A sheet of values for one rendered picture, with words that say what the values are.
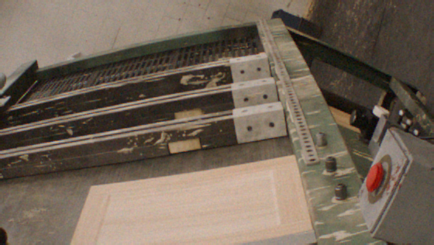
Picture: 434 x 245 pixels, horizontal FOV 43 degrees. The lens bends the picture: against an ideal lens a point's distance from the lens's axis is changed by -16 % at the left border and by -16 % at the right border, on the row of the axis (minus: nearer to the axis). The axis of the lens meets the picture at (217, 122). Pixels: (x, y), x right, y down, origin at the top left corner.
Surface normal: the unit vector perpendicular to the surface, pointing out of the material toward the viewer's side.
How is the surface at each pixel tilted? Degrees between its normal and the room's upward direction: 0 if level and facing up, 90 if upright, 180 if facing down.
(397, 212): 90
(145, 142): 90
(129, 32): 90
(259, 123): 90
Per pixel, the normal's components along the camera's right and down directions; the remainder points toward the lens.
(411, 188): 0.00, 0.33
